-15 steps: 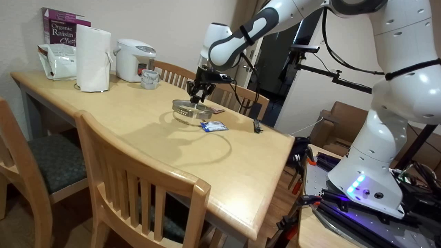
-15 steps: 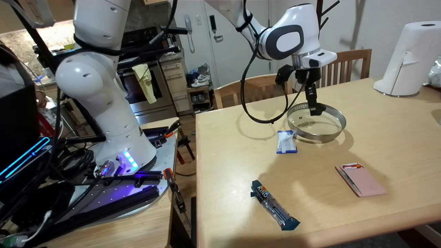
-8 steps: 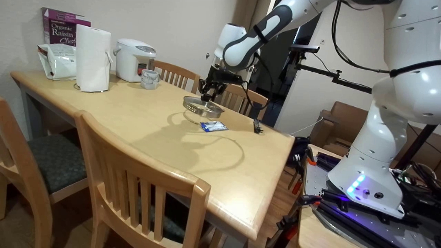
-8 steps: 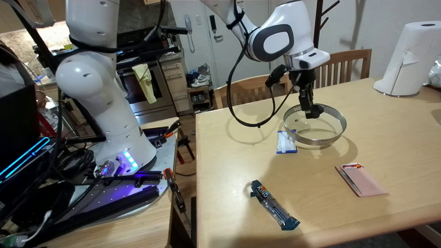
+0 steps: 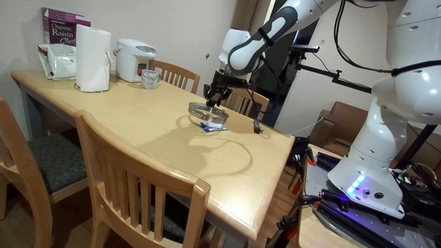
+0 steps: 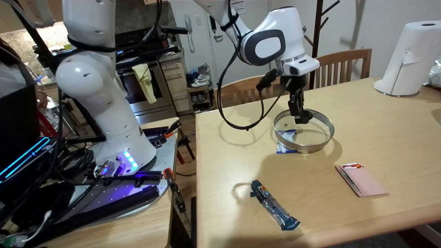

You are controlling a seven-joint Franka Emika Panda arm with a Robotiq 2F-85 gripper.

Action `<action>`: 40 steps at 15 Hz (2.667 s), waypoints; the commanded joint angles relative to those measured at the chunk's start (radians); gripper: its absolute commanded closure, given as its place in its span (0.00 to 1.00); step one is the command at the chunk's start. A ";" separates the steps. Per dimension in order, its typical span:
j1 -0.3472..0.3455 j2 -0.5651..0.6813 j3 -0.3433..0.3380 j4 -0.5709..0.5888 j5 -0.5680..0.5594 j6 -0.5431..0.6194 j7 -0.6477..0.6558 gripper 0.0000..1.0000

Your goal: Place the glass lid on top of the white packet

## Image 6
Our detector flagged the white door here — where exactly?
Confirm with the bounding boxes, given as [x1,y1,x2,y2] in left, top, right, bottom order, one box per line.
[194,0,272,89]

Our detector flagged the black and orange tool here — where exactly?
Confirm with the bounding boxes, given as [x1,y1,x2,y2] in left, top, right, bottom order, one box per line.
[141,120,181,149]

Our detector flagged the low shoe shelf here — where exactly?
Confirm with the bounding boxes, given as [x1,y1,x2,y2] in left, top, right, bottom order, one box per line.
[184,84,216,113]

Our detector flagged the wooden drawer cabinet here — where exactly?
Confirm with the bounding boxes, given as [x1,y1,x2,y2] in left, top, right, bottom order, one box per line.
[159,54,194,116]

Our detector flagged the black monitor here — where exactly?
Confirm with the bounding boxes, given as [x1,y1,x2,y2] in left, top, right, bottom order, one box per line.
[0,84,41,170]

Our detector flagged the white paper towel roll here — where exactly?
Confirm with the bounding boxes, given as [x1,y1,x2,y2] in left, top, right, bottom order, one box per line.
[372,20,441,98]

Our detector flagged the black clamp with red handle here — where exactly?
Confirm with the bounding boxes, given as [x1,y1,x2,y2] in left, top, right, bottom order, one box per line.
[162,167,187,215]

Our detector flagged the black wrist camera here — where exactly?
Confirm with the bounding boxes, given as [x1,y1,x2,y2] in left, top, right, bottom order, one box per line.
[254,68,281,93]

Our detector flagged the yellow hanging towel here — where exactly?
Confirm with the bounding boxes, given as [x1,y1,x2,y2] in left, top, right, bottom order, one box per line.
[130,64,158,105]

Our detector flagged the glass lid with black knob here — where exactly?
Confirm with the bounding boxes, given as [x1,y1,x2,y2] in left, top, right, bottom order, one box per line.
[272,108,336,156]

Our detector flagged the black steel oven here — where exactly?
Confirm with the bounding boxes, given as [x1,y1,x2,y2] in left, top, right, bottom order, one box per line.
[100,27,165,123]

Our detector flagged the white plastic bag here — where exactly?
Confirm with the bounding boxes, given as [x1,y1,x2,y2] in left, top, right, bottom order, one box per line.
[425,58,441,90]

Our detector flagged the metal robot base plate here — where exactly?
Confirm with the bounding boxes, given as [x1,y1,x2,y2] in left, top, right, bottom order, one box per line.
[53,130,177,222]

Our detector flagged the light wooden slatted chair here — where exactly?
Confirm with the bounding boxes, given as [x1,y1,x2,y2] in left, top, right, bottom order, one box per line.
[307,49,373,93]
[212,72,293,111]

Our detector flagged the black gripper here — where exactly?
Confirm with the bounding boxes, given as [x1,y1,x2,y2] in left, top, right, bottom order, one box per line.
[281,75,314,126]

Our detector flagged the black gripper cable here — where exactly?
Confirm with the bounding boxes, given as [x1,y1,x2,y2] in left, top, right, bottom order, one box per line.
[215,11,288,133]

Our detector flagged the pair of sneakers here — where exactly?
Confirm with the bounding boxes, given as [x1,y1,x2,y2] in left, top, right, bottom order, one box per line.
[188,64,212,90]

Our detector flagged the black box with blue light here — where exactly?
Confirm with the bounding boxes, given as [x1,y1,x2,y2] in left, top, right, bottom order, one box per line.
[0,135,52,185]

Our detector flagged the dark wooden coat rack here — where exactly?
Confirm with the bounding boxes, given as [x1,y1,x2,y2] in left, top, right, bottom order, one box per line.
[301,0,343,91]

